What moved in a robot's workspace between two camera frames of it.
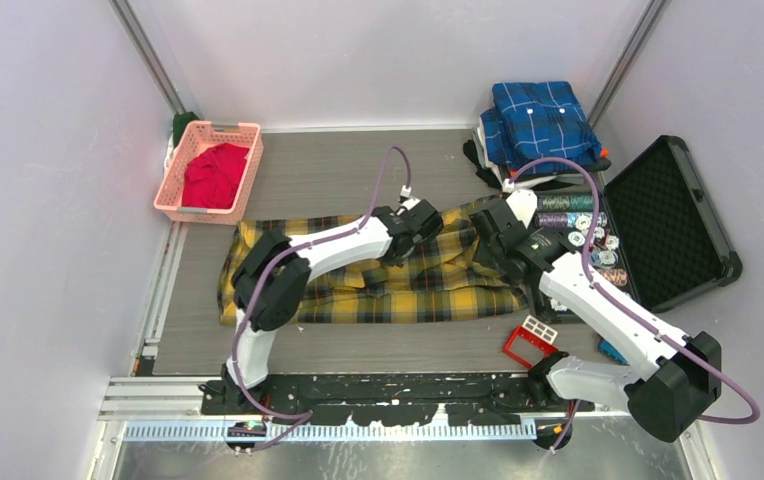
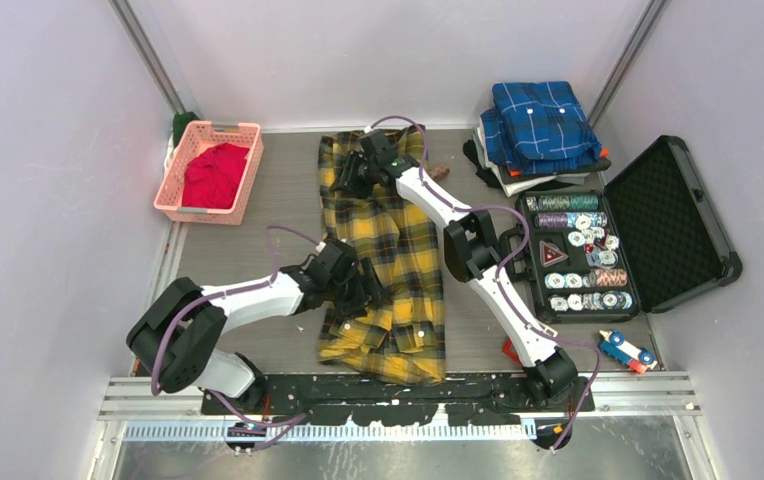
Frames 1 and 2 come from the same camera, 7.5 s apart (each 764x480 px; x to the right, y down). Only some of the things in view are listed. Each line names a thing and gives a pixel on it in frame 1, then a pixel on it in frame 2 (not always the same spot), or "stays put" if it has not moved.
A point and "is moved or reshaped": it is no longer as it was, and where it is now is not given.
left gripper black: [393, 261] to [367, 294]
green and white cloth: [181, 121] stays put
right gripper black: [483, 247] to [345, 179]
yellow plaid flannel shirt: [459, 271] is moved or reshaped
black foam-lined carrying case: [653, 239] stays put
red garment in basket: [210, 179] stays put
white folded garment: [519, 180] stays put
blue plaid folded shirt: [529, 120] stays put
